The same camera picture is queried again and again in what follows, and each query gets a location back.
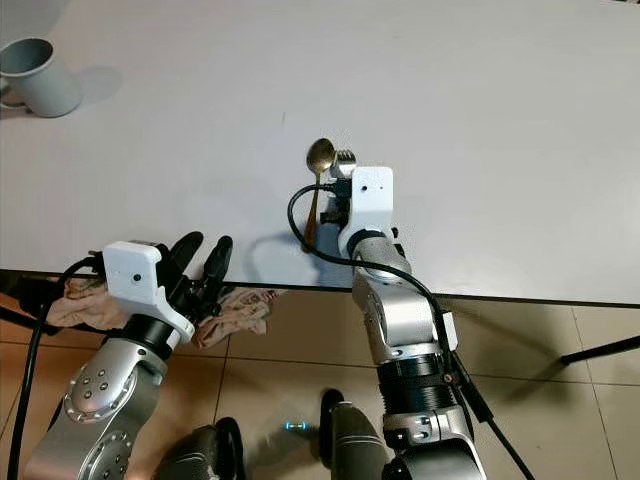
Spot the grey left robot leg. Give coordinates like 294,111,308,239
150,417,244,480

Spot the grey robot leg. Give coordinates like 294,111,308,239
150,417,244,480
319,388,393,480

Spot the silver metal fork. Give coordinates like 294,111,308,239
331,149,359,183

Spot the grey right robot leg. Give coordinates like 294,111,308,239
319,388,393,480

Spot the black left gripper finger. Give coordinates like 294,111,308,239
170,231,203,276
206,236,234,291

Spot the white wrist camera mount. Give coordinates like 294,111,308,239
338,166,395,259
103,241,197,337

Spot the gold metal spoon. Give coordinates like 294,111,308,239
306,138,337,249

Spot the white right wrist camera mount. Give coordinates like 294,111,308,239
338,166,395,259

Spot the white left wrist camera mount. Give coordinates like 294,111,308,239
103,241,197,337

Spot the beige crumpled cloth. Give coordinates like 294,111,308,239
45,277,123,332

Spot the black table leg bar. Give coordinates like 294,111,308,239
559,334,640,367

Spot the grey enamel mug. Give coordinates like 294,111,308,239
0,38,84,119

